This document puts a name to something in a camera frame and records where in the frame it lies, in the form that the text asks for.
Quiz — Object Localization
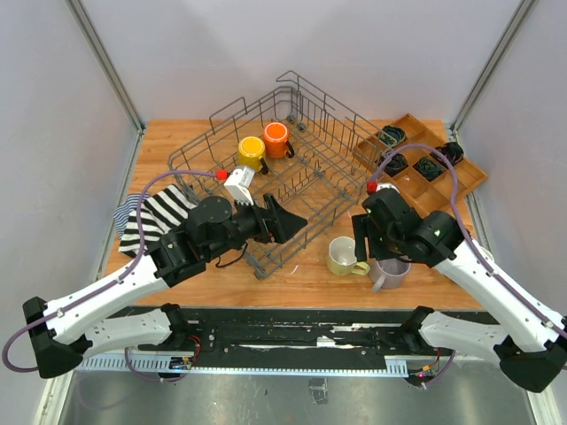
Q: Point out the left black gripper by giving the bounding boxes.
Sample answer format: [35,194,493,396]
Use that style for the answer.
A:
[206,192,307,261]

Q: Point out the black cable bundle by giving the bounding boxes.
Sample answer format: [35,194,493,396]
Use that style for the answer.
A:
[414,158,446,182]
[378,152,409,176]
[436,142,466,169]
[377,125,408,148]

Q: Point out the wooden compartment tray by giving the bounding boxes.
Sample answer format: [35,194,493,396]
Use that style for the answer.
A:
[353,113,487,217]

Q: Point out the black cable bundle near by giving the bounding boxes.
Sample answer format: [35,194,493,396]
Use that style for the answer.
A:
[414,158,446,182]

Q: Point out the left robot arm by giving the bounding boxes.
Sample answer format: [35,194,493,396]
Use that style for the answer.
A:
[22,194,307,379]

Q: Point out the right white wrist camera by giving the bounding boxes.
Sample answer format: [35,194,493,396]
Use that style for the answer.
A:
[375,182,397,192]

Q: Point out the grey wire dish rack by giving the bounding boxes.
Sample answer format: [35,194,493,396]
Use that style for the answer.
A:
[167,70,389,279]

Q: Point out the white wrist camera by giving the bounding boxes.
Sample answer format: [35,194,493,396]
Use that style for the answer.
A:
[375,182,397,192]
[224,166,255,205]

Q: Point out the black cable bundle left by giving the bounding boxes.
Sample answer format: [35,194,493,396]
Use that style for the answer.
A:
[378,152,409,176]

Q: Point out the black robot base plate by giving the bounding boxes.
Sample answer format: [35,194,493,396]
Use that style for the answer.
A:
[105,305,497,371]

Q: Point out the aluminium frame post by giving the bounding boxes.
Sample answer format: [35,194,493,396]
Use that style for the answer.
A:
[448,0,539,135]
[65,0,146,134]

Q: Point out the cream ceramic mug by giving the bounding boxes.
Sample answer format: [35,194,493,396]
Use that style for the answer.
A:
[327,236,370,276]

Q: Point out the yellow enamel mug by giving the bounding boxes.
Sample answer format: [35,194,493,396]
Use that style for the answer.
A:
[237,136,269,175]

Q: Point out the black white striped cloth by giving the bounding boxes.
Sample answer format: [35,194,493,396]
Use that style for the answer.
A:
[118,184,196,258]

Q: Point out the black cable bundle right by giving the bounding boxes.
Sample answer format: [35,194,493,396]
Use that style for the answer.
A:
[436,142,466,169]

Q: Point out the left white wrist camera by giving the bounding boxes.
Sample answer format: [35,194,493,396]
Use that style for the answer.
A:
[224,166,255,205]

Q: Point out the black cable bundle far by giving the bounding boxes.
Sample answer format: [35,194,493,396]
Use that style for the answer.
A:
[377,125,408,148]

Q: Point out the lilac ceramic mug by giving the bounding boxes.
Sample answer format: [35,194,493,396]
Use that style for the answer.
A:
[369,259,411,292]

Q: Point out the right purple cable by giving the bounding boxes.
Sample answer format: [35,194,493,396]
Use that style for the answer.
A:
[366,143,567,390]

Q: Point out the right aluminium frame post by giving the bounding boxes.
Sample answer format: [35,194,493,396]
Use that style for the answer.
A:
[448,0,539,135]

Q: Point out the slotted cable duct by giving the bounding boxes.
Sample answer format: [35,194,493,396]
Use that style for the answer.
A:
[77,350,409,378]

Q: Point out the left aluminium frame post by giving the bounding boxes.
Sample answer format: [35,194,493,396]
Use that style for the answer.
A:
[65,0,146,134]

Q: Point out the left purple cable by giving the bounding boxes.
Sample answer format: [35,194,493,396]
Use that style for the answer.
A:
[1,169,229,383]

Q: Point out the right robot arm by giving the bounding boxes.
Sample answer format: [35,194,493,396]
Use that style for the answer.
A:
[352,182,566,393]

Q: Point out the orange ceramic mug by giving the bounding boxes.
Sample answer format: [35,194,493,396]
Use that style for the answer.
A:
[262,122,295,158]

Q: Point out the purple cable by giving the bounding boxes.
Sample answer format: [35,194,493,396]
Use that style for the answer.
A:
[366,143,567,390]
[1,169,229,383]

